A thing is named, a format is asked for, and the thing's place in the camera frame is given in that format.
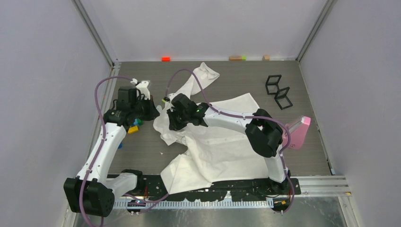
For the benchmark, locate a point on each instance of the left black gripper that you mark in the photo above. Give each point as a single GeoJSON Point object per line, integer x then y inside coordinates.
{"type": "Point", "coordinates": [153, 113]}

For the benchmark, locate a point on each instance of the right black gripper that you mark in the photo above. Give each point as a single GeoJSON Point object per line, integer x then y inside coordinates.
{"type": "Point", "coordinates": [174, 126]}

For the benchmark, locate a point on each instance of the white shirt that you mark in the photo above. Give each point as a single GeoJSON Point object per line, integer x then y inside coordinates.
{"type": "Point", "coordinates": [213, 154]}

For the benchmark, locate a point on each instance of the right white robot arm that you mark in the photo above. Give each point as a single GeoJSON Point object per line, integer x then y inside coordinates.
{"type": "Point", "coordinates": [263, 132]}

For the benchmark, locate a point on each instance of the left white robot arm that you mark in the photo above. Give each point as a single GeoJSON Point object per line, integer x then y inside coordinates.
{"type": "Point", "coordinates": [89, 191]}

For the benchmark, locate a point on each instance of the toy brick pile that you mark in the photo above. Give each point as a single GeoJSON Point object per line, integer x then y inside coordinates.
{"type": "Point", "coordinates": [135, 126]}

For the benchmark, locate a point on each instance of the wooden block with green end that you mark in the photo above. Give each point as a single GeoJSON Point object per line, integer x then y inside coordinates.
{"type": "Point", "coordinates": [237, 58]}

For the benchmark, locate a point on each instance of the pink stand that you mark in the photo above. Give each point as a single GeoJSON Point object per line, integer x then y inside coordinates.
{"type": "Point", "coordinates": [298, 129]}

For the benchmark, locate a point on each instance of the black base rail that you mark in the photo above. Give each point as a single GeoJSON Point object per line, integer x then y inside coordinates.
{"type": "Point", "coordinates": [153, 188]}

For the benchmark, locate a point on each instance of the black display frame with brooch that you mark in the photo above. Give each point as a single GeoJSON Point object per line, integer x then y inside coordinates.
{"type": "Point", "coordinates": [272, 84]}

